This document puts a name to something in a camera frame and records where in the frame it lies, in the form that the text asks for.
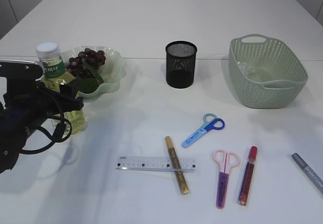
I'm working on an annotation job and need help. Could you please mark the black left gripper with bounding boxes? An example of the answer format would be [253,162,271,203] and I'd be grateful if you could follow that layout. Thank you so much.
[3,78,84,126]

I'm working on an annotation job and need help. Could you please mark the green woven plastic basket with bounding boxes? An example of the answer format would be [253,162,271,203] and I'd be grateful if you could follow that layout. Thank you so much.
[228,34,308,109]

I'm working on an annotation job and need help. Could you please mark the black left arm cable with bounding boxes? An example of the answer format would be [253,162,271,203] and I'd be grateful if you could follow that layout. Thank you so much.
[20,82,73,155]

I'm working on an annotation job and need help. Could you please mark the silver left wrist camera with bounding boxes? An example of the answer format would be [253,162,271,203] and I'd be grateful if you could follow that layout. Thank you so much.
[1,59,43,80]

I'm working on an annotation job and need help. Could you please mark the purple grape bunch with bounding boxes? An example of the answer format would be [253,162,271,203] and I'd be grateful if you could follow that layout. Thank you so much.
[65,47,106,94]

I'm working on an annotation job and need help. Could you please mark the pink purple scissors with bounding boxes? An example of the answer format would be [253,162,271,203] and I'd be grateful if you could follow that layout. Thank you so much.
[212,149,240,209]

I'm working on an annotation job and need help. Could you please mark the clear plastic ruler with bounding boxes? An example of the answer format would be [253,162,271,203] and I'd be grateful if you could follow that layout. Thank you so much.
[115,156,199,173]

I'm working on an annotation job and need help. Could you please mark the silver glitter glue pen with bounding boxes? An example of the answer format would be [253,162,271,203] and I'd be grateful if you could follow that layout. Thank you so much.
[292,153,323,194]

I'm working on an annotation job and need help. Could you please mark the jasmine tea bottle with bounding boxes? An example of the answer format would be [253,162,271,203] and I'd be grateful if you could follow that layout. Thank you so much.
[35,41,88,135]

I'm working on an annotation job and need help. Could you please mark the green wavy plate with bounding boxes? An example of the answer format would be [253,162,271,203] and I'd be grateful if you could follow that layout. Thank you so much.
[62,46,126,98]

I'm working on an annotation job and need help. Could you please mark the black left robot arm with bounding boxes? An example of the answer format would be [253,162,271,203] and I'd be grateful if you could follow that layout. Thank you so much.
[1,79,84,172]

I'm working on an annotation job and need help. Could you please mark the clear plastic sheet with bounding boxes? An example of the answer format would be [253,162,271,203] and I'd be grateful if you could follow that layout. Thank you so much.
[237,62,256,77]

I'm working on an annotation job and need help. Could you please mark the black mesh pen holder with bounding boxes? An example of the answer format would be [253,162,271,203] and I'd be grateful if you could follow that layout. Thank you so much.
[166,41,197,89]

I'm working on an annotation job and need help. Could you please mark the gold glitter glue pen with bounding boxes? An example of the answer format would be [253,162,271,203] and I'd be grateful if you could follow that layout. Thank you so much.
[165,136,189,195]

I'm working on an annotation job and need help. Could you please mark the red glitter glue pen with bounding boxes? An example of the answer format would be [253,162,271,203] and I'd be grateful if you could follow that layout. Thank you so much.
[238,146,257,206]

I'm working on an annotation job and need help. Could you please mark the blue scissors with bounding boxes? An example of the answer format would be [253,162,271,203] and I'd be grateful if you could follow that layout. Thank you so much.
[181,113,225,148]

